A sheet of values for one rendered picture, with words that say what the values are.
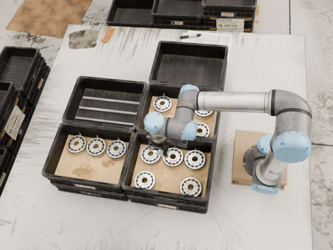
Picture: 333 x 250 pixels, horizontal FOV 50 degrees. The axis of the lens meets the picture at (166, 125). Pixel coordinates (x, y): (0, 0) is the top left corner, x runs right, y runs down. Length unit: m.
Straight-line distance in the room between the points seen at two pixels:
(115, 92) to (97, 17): 1.78
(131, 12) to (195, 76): 1.40
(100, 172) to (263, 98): 0.92
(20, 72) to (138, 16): 1.09
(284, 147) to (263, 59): 1.19
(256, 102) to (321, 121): 1.71
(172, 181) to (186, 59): 0.76
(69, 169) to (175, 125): 0.77
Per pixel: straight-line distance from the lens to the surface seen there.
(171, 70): 2.08
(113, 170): 1.81
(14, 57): 3.14
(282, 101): 1.27
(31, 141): 2.21
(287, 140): 1.19
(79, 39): 2.55
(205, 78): 2.04
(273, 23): 3.53
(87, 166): 1.86
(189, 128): 1.29
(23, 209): 2.06
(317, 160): 2.80
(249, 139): 1.88
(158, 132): 1.31
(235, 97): 1.31
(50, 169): 1.86
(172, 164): 1.74
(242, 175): 1.79
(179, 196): 1.61
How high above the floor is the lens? 2.45
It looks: 60 degrees down
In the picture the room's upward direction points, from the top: 11 degrees counter-clockwise
